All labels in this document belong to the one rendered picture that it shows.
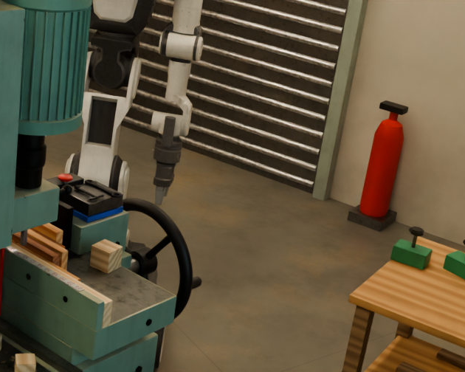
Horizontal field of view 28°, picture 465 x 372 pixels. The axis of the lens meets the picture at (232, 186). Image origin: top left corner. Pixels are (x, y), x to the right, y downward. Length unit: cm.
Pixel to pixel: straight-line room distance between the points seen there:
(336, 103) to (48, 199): 300
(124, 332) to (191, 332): 173
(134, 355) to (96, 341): 18
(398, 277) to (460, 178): 170
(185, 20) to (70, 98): 135
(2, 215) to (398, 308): 139
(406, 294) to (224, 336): 87
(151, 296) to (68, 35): 51
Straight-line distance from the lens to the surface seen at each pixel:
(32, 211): 172
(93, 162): 298
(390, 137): 441
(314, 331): 355
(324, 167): 470
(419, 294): 279
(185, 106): 298
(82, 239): 186
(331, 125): 463
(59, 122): 161
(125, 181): 300
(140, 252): 204
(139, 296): 174
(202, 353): 329
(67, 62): 159
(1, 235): 164
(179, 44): 292
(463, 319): 273
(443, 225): 460
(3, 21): 150
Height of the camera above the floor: 175
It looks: 22 degrees down
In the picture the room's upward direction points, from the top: 9 degrees clockwise
